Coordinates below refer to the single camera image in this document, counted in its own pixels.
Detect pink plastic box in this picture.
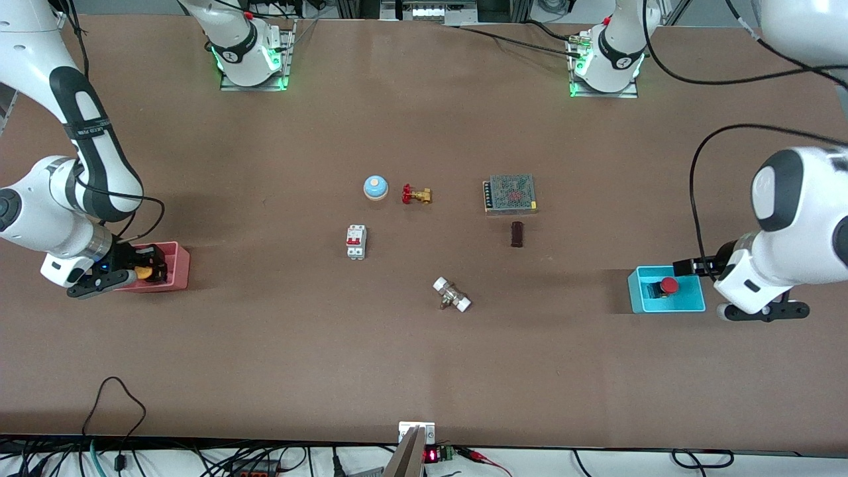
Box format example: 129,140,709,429
111,241,191,293

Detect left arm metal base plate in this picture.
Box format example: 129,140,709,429
570,33,640,99

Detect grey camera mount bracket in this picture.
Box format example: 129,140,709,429
383,421,438,477

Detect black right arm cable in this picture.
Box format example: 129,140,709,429
72,159,166,240

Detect metal fitting white ends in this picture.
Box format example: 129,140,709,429
433,276,472,313

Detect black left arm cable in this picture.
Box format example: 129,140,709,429
641,0,848,279

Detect metal mesh power supply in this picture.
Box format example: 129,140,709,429
482,174,539,215

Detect aluminium frame with white unit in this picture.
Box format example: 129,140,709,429
381,0,478,26

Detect thin black looped cable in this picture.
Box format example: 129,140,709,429
81,376,148,439

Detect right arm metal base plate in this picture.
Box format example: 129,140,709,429
220,20,293,92

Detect black power strip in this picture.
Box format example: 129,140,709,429
225,460,282,477

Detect black cable to arm base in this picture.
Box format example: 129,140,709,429
456,20,585,59

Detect black coiled cable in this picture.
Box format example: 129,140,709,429
671,449,735,470

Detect red clip with wires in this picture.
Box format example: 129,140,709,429
457,447,512,477

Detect cyan plastic box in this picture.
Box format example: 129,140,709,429
627,265,707,314

